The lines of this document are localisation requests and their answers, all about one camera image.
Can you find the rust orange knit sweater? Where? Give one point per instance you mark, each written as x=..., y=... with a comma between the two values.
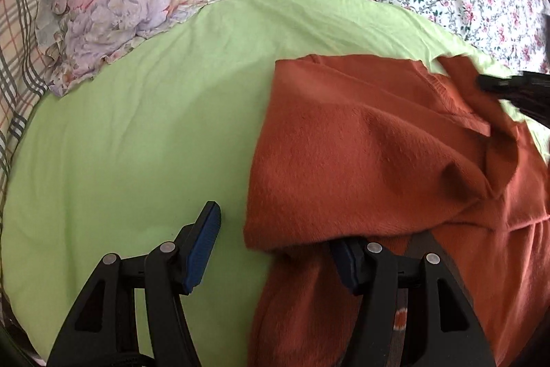
x=365, y=143

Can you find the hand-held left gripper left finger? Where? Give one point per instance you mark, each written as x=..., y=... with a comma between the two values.
x=200, y=255

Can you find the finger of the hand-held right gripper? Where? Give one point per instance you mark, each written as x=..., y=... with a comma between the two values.
x=528, y=92

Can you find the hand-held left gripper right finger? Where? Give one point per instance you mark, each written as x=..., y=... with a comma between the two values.
x=349, y=270

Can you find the purple floral pillow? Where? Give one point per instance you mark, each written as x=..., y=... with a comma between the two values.
x=120, y=6

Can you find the light green sheet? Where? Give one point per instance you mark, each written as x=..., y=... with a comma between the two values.
x=150, y=135

